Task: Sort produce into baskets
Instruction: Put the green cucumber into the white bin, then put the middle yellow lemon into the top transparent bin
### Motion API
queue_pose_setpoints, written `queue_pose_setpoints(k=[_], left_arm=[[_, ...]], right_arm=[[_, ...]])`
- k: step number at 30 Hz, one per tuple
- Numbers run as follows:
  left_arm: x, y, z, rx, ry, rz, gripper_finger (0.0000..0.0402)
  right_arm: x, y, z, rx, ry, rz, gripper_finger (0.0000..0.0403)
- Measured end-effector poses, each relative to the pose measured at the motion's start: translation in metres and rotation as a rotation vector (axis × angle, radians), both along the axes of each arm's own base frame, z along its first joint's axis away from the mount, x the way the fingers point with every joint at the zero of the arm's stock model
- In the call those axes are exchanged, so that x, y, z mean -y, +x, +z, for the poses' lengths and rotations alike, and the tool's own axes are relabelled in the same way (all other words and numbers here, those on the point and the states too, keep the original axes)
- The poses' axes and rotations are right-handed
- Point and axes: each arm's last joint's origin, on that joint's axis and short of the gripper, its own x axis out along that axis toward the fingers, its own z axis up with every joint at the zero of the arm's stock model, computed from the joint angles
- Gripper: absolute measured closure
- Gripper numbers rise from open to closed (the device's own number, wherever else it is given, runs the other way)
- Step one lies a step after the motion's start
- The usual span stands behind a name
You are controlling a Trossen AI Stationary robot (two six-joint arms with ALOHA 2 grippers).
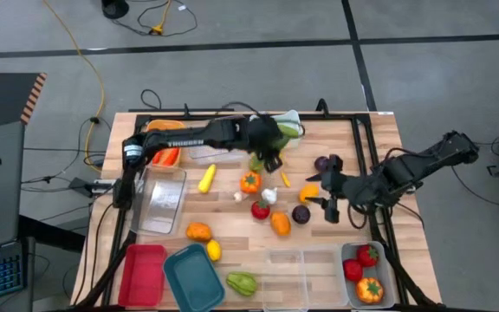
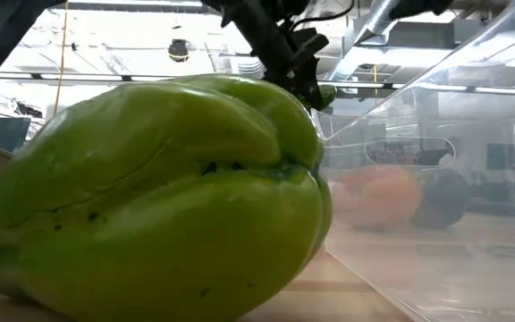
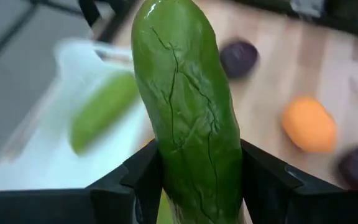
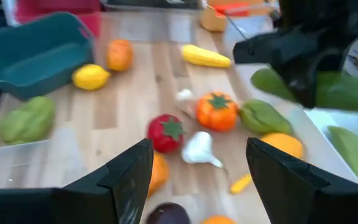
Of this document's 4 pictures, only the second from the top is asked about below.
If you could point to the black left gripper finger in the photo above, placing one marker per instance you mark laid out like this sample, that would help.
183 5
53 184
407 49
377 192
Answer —
311 89

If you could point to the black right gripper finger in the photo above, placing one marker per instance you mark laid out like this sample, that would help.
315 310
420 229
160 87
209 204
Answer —
418 6

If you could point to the dark green cucumber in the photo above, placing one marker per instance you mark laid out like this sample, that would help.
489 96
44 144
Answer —
329 95

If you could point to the orange persimmon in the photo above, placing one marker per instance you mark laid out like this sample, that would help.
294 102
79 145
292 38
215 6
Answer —
376 197

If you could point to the green chayote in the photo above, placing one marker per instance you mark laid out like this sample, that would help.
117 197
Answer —
150 201

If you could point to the black ceiling fixture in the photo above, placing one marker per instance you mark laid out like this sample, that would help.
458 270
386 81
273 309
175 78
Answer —
178 50

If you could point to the dark purple round fruit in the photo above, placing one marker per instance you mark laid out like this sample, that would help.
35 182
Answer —
441 199

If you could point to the grey rectangular ceiling duct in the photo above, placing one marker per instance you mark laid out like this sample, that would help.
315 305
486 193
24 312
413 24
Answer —
418 33

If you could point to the silver spiral ceiling duct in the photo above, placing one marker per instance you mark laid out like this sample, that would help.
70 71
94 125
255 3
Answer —
250 67
382 27

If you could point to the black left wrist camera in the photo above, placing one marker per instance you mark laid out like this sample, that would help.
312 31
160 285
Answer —
313 44

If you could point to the long ceiling light rail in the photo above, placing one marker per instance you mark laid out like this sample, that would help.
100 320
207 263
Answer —
150 78

